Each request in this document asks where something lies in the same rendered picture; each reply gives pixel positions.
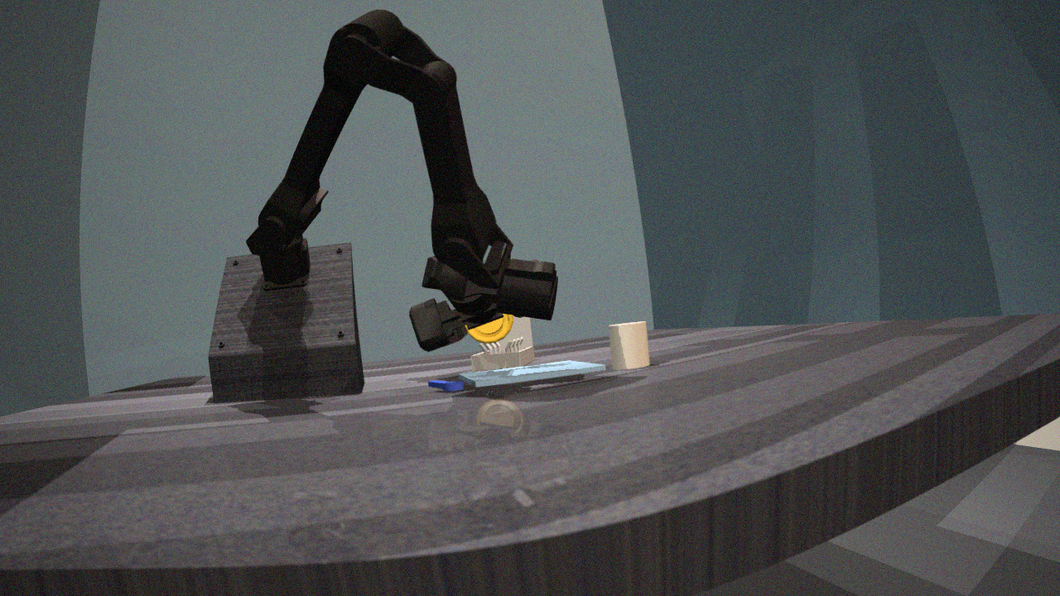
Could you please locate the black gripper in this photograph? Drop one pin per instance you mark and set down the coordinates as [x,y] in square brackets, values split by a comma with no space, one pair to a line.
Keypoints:
[436,325]

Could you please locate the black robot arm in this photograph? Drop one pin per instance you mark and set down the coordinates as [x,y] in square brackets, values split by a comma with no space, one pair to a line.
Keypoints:
[463,224]

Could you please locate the yellow plate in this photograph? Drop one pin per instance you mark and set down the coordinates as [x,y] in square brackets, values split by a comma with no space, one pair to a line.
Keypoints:
[492,332]

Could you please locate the beige cylinder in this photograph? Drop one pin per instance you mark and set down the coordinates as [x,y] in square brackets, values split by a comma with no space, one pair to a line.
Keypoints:
[629,345]

